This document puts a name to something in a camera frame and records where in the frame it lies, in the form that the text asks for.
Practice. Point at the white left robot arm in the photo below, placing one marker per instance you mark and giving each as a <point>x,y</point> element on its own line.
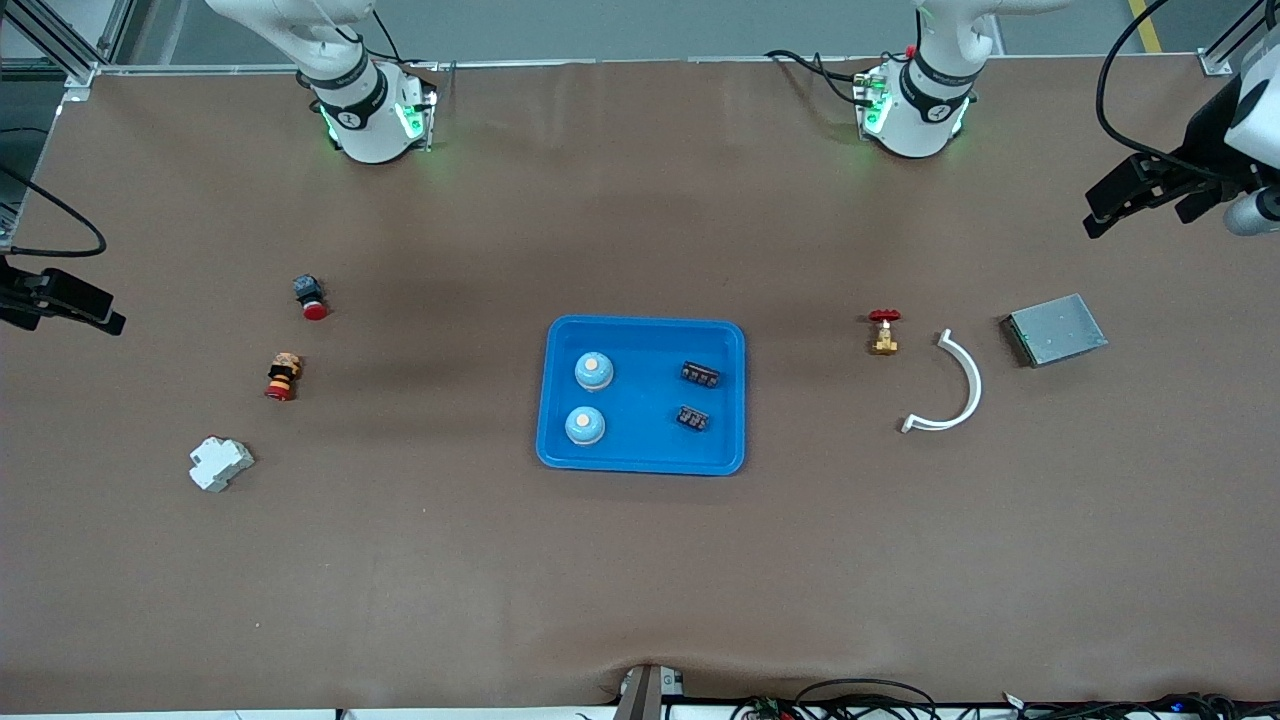
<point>920,110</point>

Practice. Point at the grey metal box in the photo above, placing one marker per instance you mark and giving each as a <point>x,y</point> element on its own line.
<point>1055,330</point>

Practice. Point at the blue plastic tray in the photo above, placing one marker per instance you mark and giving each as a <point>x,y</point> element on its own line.
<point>640,400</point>

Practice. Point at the white curved plastic bracket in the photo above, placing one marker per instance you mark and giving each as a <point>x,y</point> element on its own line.
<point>973,385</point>

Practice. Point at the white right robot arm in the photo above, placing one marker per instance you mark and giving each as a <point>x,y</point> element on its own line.
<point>360,120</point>

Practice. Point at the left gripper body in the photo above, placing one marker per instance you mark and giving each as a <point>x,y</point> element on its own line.
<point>1203,151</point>

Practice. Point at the grey metal mounting bracket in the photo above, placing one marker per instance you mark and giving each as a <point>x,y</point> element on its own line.
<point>645,695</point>

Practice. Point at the red black emergency stop button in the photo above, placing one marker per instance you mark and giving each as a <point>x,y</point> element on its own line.
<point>311,297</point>

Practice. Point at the blue service bell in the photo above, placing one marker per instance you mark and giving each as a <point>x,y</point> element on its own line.
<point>593,371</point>
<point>585,426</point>

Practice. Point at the black electrolytic capacitor block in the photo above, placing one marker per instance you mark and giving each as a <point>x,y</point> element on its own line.
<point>700,375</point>
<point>693,418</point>

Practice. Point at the aluminium frame profile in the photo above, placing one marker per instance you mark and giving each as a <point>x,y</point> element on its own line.
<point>45,33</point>
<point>1222,52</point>

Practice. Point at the white circuit breaker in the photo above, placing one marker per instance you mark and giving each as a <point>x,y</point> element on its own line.
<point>220,464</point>

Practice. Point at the red yellow black push-button switch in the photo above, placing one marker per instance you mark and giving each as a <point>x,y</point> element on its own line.
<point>283,377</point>

